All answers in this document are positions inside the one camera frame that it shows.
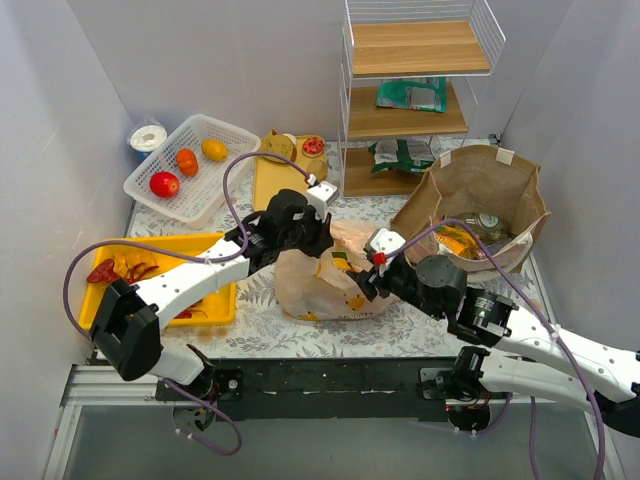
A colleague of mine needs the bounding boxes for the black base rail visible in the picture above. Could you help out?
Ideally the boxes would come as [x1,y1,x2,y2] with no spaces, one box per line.
[64,349,601,426]

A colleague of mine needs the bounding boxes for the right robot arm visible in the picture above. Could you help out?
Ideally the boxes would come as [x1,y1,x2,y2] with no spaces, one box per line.
[349,256,639,437]

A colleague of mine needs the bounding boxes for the peach plastic grocery bag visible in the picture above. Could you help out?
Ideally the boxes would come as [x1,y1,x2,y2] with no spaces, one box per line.
[274,220,396,321]

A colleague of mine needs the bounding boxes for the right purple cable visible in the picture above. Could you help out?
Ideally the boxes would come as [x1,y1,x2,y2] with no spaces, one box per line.
[387,218,607,480]

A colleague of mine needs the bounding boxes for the green white snack packet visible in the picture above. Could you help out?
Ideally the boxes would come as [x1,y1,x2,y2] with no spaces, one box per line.
[368,139,435,174]

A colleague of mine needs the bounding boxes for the silver drink can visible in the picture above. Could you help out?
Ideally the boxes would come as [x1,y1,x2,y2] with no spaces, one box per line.
[485,239,511,256]

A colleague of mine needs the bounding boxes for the red toy lobster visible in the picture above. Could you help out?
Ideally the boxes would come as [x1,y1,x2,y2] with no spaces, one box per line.
[86,252,159,284]

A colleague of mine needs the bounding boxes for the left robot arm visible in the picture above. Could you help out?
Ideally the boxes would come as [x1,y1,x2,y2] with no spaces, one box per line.
[90,182,339,387]

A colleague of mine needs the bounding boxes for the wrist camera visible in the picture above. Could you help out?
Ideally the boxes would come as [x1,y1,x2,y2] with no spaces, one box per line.
[364,228,406,275]
[304,181,340,222]

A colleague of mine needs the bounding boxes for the brown burlap tote bag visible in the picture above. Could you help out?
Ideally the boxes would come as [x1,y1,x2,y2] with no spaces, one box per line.
[391,145,551,273]

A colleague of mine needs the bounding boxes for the small bread roll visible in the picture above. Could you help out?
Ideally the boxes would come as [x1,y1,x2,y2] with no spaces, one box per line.
[307,158,328,181]

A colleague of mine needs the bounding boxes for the small orange pumpkin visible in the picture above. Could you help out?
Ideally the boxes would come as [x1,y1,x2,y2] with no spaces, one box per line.
[176,148,199,177]

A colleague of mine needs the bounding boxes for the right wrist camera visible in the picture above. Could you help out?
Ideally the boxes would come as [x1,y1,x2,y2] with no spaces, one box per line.
[364,228,406,275]

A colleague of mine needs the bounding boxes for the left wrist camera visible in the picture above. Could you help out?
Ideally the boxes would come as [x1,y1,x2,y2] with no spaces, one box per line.
[304,181,340,222]

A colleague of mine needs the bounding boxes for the clear glass bottle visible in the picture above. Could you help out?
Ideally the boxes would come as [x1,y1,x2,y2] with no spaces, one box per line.
[454,212,510,241]

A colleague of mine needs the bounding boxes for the white tape roll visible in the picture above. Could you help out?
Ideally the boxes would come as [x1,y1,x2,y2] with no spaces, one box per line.
[128,124,168,160]

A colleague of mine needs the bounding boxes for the yellow mango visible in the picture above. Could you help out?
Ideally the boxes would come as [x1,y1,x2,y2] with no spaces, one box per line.
[201,138,228,162]

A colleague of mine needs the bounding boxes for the white plastic basket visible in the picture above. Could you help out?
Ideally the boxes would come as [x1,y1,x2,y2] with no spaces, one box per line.
[123,114,261,229]

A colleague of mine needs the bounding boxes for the round bread loaf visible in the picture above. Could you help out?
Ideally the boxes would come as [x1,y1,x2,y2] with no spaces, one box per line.
[260,130,297,162]

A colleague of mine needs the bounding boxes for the floral table mat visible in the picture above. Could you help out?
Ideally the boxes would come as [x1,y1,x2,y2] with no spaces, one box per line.
[97,137,559,360]

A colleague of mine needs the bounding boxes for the white wire shelf rack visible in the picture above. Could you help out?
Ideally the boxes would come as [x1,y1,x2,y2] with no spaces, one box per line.
[338,1,506,197]

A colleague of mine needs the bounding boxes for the orange mango gummy packet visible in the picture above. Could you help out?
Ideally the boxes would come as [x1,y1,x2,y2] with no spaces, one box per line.
[435,225,484,260]

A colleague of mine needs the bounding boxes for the yellow bread tray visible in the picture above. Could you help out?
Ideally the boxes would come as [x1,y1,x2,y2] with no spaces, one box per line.
[252,135,328,211]

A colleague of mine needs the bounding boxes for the teal snack packet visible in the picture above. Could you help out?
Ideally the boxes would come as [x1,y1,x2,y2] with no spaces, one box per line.
[375,77,447,113]

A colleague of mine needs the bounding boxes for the yellow vegetable tray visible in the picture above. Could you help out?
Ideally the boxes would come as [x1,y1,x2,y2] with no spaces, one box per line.
[93,232,236,328]

